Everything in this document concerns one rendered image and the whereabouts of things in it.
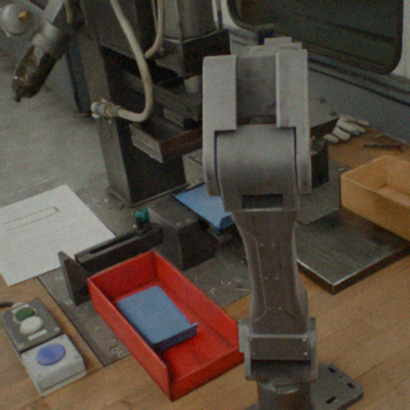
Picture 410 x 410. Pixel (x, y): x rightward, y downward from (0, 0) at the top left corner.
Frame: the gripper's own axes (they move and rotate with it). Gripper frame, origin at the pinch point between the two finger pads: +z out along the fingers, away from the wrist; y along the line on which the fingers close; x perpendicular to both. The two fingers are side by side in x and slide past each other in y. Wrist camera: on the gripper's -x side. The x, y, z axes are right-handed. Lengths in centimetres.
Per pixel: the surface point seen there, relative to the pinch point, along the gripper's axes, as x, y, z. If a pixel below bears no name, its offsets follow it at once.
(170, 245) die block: 9.2, 3.1, 15.9
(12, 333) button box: 38.0, -0.9, 15.1
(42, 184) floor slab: -26, 157, 217
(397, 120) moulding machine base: -61, 17, 28
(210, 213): 2.9, 2.9, 9.6
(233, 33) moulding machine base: -63, 82, 58
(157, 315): 18.2, -8.4, 12.5
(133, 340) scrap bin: 24.9, -12.3, 6.7
